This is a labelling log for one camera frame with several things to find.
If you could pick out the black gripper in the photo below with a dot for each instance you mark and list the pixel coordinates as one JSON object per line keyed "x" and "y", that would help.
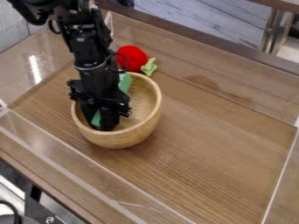
{"x": 95, "y": 90}

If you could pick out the black clamp under table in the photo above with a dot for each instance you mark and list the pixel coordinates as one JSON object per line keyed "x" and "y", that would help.
{"x": 35, "y": 213}

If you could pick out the green rectangular stick block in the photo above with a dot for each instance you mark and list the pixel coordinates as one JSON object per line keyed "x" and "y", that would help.
{"x": 124, "y": 85}

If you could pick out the metal table leg background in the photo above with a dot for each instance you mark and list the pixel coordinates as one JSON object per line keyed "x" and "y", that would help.
{"x": 277, "y": 30}

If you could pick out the brown wooden bowl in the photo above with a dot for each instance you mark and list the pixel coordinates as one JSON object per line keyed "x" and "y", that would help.
{"x": 135, "y": 128}

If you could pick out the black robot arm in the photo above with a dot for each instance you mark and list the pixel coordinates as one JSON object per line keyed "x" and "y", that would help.
{"x": 76, "y": 20}

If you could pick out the red plush strawberry toy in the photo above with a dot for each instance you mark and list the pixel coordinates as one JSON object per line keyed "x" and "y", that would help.
{"x": 135, "y": 61}

